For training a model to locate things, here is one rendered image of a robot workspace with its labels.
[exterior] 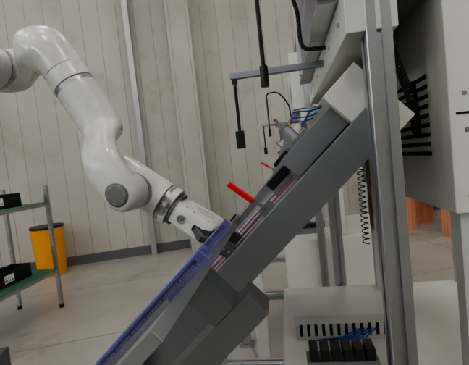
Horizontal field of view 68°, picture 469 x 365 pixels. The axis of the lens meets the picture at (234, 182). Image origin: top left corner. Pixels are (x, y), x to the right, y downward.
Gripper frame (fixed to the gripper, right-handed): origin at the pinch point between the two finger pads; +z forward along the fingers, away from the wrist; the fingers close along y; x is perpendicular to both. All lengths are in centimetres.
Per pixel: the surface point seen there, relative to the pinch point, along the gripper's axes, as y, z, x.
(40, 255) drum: 290, -180, 222
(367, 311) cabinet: 37, 46, 6
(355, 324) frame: 20.9, 38.4, 6.2
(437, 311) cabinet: 35, 61, -6
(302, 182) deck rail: -10.1, 3.6, -19.7
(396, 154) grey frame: -14.2, 13.4, -31.3
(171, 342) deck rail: -10.1, -1.0, 20.1
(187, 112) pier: 372, -137, -5
